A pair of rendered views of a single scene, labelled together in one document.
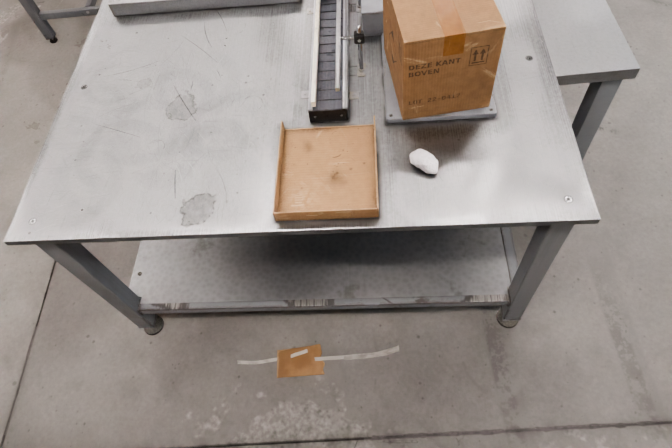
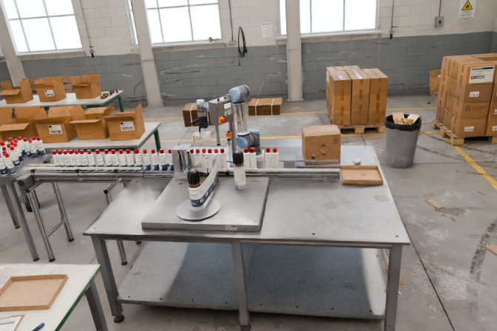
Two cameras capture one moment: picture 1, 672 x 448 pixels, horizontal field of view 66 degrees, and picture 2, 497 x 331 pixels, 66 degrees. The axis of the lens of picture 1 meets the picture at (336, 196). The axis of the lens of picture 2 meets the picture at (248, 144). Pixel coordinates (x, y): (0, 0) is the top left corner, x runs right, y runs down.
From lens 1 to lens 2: 3.18 m
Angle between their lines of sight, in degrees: 71
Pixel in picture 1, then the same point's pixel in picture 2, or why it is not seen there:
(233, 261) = (358, 274)
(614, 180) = not seen: hidden behind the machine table
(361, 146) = (350, 171)
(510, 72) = not seen: hidden behind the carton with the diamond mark
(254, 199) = (375, 188)
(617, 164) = not seen: hidden behind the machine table
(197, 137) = (346, 200)
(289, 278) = (364, 256)
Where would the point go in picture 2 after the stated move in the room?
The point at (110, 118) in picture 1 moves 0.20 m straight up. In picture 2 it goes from (335, 223) to (336, 196)
